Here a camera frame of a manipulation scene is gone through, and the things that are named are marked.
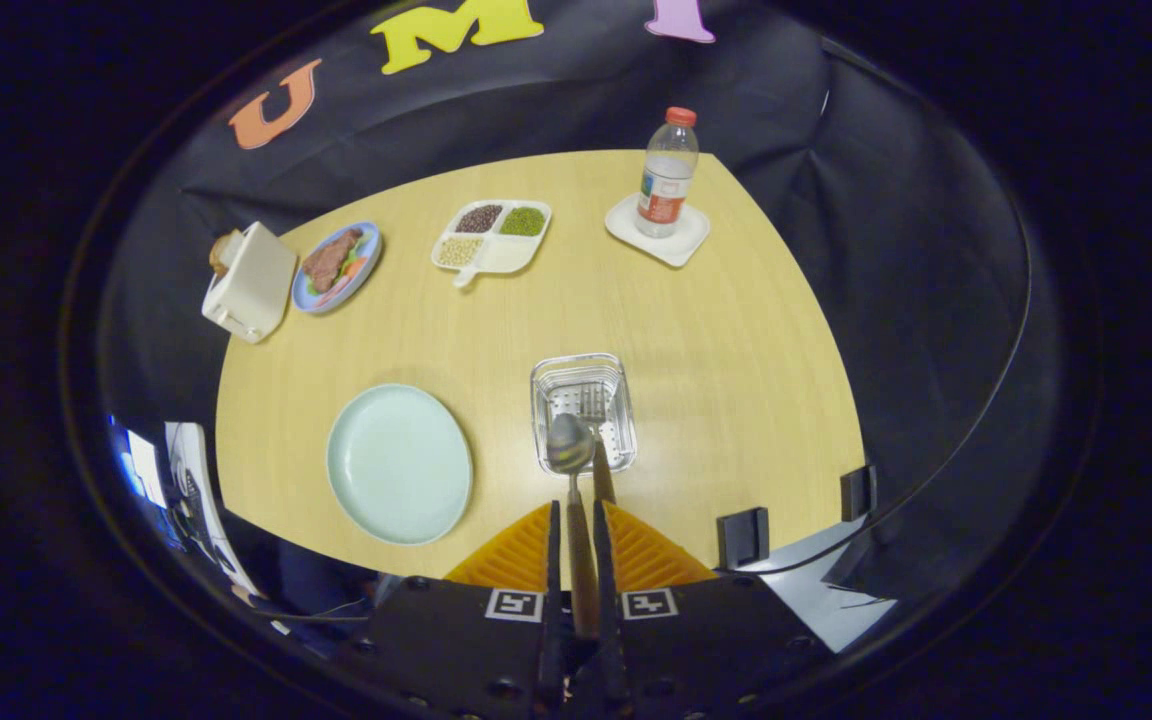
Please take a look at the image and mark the metal wire basket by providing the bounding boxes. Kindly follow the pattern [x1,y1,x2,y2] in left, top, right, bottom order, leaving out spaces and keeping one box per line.
[530,352,638,477]

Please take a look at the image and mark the black backdrop cloth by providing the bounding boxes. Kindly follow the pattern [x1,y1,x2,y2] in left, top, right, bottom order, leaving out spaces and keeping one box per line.
[101,0,1037,601]

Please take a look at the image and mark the spoon with wooden handle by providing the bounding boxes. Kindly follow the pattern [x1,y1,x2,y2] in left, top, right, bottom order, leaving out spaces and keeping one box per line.
[547,412,602,641]

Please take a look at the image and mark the white square coaster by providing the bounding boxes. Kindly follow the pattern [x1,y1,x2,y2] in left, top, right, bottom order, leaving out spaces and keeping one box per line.
[604,192,712,269]

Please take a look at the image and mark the white side desk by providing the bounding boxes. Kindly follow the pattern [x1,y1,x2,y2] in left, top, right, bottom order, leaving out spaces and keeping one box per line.
[164,421,262,601]

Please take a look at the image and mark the black table clamp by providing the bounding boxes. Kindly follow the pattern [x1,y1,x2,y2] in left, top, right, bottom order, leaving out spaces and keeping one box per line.
[716,506,771,571]
[840,463,878,523]

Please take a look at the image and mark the brown steak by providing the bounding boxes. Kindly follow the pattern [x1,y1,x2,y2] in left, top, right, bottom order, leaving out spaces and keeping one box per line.
[301,228,365,294]

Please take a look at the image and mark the blue plate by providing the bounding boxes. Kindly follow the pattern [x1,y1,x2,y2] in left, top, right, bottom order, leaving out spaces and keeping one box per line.
[292,221,383,316]

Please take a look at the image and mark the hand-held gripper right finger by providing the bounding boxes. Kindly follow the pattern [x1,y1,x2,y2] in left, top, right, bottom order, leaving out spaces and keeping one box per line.
[591,498,832,720]

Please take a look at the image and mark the white divided dish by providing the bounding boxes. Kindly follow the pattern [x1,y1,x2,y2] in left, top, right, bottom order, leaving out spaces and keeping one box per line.
[430,199,553,290]

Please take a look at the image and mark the white toaster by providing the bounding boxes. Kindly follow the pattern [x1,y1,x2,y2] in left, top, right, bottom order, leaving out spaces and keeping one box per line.
[201,221,298,345]

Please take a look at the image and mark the brown toast slice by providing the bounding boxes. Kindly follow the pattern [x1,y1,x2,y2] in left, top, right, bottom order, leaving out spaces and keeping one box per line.
[208,230,245,279]

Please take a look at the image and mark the fork with wooden handle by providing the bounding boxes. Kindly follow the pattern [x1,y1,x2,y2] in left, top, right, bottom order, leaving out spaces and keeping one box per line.
[576,383,619,507]

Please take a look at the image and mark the computer monitor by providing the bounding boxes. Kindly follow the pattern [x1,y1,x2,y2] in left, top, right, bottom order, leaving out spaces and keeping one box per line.
[108,420,169,511]

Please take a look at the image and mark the light green plate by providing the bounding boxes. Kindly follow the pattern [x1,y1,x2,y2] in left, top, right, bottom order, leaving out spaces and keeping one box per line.
[326,384,475,547]

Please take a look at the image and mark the clear water bottle red cap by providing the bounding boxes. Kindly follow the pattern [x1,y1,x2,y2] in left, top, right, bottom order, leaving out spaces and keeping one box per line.
[635,106,700,240]

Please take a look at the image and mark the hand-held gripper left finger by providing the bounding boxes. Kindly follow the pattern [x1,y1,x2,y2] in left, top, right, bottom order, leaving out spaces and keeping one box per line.
[336,500,567,720]

